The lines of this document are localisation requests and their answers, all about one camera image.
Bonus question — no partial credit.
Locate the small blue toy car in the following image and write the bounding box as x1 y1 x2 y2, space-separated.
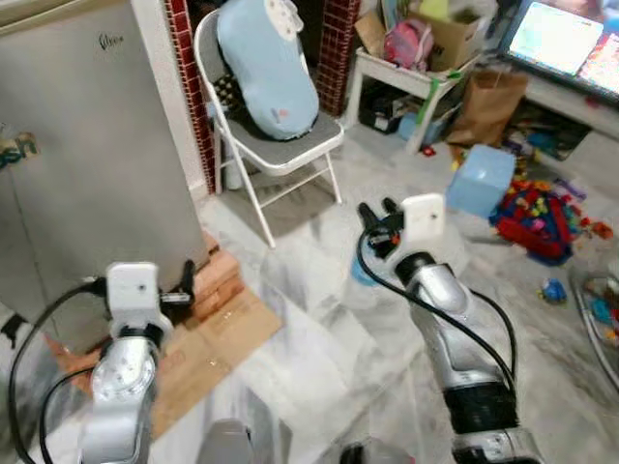
541 277 569 305

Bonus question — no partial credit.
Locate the grey hoop with toys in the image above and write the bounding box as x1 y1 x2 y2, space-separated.
569 273 619 390

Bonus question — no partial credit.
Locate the flat brown cardboard sheet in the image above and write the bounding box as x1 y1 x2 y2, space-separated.
53 288 284 438

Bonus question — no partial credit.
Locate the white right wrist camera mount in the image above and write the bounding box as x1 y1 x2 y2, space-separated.
400 192 447 245

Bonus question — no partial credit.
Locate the dark robot right leg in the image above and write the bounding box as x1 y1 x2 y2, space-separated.
338 440 390 464

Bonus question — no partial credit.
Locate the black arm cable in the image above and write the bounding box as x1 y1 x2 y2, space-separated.
354 230 519 390
7 277 107 464

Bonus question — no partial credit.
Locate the white folding chair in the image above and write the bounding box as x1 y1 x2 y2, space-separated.
193 9 347 248

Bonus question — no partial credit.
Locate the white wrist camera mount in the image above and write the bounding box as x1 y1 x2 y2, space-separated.
400 192 447 245
104 262 162 335

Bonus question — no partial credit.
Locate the red tiled pillar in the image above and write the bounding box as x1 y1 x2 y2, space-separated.
317 0 361 118
163 0 216 196

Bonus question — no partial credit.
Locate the grey fridge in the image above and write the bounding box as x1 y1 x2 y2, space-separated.
0 0 210 351

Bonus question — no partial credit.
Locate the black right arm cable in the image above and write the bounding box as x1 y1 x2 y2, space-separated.
354 230 519 390

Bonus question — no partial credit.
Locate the brown cardboard box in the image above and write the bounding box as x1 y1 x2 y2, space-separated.
354 0 496 73

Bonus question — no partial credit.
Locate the black storage box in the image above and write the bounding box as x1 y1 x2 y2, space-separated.
359 91 409 133

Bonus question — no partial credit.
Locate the colourful toy block pile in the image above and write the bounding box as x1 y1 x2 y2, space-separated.
487 177 614 266

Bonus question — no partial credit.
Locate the white side table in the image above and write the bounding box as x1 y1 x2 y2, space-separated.
346 46 485 153

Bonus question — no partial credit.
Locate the flat screen television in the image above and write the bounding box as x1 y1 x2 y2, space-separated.
497 0 619 104

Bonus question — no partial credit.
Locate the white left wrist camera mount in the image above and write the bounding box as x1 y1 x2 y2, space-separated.
104 262 162 335

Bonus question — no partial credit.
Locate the brown paper bag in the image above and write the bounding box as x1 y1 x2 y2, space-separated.
446 69 531 149

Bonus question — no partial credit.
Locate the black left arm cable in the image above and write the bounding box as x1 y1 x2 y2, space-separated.
7 277 107 464

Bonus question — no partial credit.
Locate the grey robot left leg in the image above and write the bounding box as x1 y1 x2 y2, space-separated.
197 419 255 464

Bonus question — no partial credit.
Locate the light blue padded cushion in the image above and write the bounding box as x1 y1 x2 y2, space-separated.
215 0 321 142

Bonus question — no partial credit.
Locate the light blue box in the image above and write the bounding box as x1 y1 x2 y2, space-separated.
446 144 517 220

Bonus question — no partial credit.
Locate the grey television cabinet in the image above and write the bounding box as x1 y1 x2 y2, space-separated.
522 75 619 199

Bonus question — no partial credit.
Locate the pink backpack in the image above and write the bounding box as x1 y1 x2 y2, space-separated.
383 18 435 72

